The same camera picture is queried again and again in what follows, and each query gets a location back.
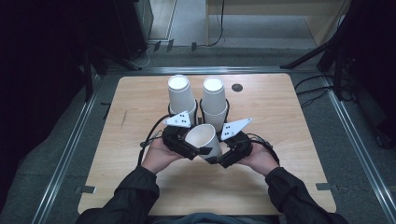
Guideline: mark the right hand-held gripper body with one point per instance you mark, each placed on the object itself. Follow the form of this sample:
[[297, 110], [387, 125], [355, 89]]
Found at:
[[239, 149]]

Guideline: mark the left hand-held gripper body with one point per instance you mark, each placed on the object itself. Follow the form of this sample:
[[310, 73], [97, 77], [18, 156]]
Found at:
[[176, 140]]

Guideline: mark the single white paper cup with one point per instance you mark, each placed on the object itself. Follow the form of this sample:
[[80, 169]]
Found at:
[[202, 140]]

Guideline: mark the stack of white paper cups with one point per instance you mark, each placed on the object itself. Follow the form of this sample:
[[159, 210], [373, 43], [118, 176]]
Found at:
[[214, 99], [180, 93]]

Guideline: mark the person's right hand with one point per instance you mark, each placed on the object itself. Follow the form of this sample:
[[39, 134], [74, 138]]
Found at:
[[261, 160]]

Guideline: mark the person's left hand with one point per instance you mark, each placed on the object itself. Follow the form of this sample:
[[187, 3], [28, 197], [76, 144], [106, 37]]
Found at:
[[157, 157]]

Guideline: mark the person's dark clothing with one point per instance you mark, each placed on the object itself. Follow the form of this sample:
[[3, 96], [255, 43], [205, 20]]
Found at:
[[211, 219]]

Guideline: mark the round black table grommet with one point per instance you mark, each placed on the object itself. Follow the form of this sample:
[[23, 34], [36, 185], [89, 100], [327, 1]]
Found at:
[[237, 87]]

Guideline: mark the grey tape piece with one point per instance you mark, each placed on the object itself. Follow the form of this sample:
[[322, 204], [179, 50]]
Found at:
[[325, 186], [85, 189]]

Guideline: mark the black metal stand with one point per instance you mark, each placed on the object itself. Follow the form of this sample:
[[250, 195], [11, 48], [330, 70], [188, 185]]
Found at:
[[88, 71]]

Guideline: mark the dark cabinet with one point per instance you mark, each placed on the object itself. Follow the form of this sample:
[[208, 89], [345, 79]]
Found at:
[[132, 25]]

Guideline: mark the black tripod stand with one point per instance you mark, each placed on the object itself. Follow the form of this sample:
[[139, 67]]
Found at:
[[336, 40]]

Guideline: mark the light wooden furniture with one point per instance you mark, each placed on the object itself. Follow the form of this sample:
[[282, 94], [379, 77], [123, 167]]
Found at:
[[323, 21]]

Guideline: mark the metal floor rail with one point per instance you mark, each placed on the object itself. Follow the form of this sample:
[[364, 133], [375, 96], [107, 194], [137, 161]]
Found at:
[[65, 155], [361, 155]]

